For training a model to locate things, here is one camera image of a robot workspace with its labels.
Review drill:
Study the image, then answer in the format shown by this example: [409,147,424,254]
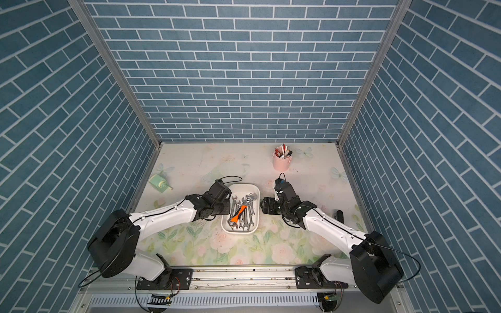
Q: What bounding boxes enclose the large silver open-end wrench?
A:
[227,196,238,229]

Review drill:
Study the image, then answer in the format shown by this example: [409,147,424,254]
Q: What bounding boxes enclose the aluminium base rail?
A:
[70,266,413,312]

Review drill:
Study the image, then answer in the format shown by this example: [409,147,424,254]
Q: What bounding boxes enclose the white plastic storage box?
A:
[221,183,260,235]

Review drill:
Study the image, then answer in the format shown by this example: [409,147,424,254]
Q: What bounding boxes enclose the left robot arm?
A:
[87,179,232,290]

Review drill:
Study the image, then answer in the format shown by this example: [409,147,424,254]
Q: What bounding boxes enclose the silver wrench in box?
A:
[240,196,250,231]

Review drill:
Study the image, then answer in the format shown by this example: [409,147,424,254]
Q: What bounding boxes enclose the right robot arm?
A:
[260,178,404,304]

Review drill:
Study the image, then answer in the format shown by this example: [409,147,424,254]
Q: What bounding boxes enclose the orange handled adjustable wrench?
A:
[228,206,247,226]

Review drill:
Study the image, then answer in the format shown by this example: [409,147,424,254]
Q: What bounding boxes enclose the silver combination wrench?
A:
[247,193,256,228]

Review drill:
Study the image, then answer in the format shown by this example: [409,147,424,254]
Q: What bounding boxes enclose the pink pen cup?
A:
[273,143,292,172]

